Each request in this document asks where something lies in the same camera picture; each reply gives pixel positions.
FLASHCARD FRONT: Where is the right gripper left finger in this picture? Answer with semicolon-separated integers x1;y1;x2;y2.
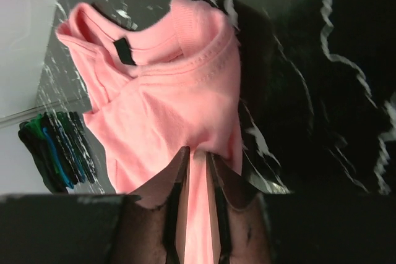
114;147;190;263

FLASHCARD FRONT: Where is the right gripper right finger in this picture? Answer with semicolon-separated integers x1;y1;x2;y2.
205;152;275;264

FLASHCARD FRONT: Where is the pink t shirt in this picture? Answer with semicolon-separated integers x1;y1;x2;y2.
56;0;242;263

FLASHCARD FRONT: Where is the folded black t shirt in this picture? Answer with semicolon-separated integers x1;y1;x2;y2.
18;114;74;194

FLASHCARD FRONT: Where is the folded blue t shirt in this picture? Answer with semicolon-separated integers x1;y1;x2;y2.
40;112;97;189

